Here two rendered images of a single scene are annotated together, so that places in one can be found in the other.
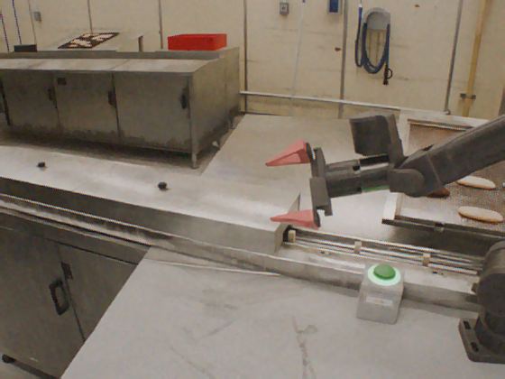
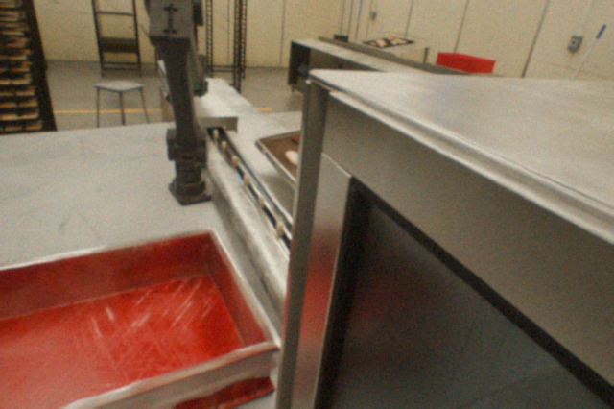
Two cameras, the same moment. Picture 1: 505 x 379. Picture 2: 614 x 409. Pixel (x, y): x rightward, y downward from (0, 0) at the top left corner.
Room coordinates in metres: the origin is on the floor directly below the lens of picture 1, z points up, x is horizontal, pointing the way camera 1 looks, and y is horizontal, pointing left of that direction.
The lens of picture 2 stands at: (-0.02, -1.29, 1.33)
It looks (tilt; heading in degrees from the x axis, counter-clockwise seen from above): 27 degrees down; 43
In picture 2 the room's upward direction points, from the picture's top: 6 degrees clockwise
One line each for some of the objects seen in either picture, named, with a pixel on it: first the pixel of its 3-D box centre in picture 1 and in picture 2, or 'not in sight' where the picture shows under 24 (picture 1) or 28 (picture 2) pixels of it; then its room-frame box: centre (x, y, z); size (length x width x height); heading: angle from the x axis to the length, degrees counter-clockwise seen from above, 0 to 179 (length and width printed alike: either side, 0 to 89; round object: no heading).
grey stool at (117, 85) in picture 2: not in sight; (122, 108); (1.40, 2.65, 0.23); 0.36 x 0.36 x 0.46; 27
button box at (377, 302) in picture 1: (379, 299); not in sight; (0.57, -0.21, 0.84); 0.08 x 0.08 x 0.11; 70
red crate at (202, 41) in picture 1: (197, 41); (464, 62); (4.26, 0.62, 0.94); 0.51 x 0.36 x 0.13; 74
